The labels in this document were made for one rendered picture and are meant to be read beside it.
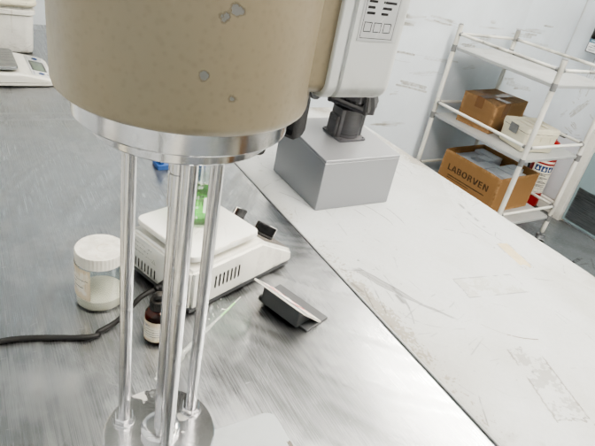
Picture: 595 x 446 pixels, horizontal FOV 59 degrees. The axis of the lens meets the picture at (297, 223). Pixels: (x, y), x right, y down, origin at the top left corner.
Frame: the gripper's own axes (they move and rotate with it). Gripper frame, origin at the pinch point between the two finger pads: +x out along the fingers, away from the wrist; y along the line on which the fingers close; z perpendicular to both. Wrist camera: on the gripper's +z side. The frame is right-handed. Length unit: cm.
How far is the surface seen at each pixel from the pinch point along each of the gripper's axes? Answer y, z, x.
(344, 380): -26.1, 25.8, 4.2
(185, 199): -25.2, -9.8, 34.6
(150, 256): 2.7, 20.7, 7.3
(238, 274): -6.7, 22.5, 0.3
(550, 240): -51, 118, -268
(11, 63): 82, 21, -26
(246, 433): -21.7, 24.7, 18.4
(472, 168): 0, 77, -225
